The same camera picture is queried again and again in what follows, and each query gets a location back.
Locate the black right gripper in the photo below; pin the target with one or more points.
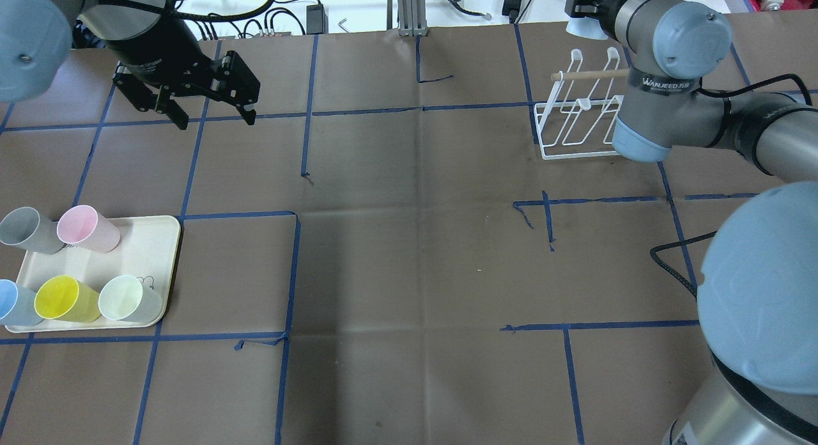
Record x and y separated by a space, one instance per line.
604 8

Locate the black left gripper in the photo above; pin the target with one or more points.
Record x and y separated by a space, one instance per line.
155 54

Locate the light blue ikea cup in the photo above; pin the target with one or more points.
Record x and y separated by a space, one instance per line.
18 305
586 28

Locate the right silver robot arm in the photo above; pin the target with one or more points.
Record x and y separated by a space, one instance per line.
756 286

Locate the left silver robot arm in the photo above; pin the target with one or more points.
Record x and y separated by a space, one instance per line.
37 35

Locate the pink ikea cup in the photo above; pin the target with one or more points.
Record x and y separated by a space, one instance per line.
82 226

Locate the cream white ikea cup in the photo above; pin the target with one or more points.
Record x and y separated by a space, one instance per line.
126 299

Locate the grey ikea cup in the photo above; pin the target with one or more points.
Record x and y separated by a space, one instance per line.
26 228

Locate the yellow ikea cup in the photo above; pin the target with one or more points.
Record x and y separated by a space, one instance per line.
67 299

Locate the black power adapter brick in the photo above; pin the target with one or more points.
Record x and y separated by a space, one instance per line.
316 19

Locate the cream plastic tray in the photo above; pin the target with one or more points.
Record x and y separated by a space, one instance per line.
147 250

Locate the white wire cup rack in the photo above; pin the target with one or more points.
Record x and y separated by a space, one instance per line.
577 119

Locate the aluminium frame post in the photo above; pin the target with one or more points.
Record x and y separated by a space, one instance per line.
412 18

